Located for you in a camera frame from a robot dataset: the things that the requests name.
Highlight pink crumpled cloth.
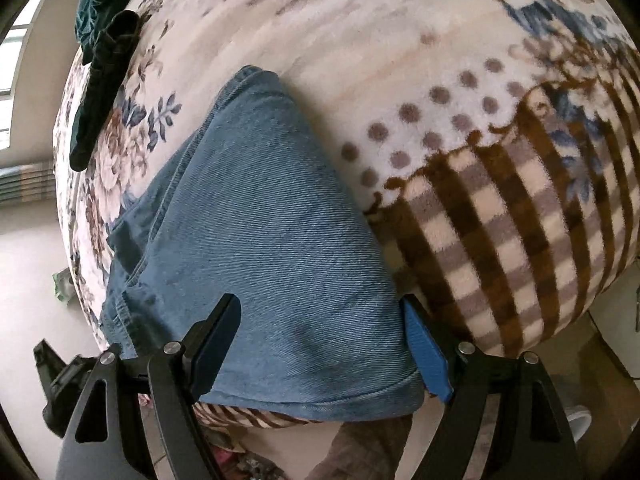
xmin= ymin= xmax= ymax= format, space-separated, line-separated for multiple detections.
xmin=207 ymin=437 xmax=281 ymax=480

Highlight green and white package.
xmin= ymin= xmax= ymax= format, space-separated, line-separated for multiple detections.
xmin=52 ymin=270 xmax=76 ymax=304

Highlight floral plaid-edged blanket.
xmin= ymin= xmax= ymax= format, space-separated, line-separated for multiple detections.
xmin=52 ymin=0 xmax=640 ymax=430

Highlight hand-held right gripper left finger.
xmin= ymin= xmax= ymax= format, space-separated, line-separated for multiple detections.
xmin=56 ymin=293 xmax=243 ymax=480

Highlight grey-green striped curtain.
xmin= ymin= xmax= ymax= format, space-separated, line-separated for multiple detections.
xmin=0 ymin=160 xmax=56 ymax=204

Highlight folded dark denim pants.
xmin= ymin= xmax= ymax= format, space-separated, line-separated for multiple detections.
xmin=69 ymin=10 xmax=143 ymax=172

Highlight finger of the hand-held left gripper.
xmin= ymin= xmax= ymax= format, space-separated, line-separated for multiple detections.
xmin=33 ymin=340 xmax=65 ymax=391

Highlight white-framed window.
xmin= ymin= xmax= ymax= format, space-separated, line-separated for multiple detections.
xmin=0 ymin=0 xmax=57 ymax=152

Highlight dark teal plush blanket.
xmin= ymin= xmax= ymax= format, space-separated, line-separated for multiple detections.
xmin=75 ymin=0 xmax=166 ymax=56

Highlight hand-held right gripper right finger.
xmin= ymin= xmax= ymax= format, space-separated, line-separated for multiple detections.
xmin=400 ymin=294 xmax=586 ymax=480

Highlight light blue denim pants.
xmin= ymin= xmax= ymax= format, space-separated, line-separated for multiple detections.
xmin=100 ymin=66 xmax=426 ymax=421

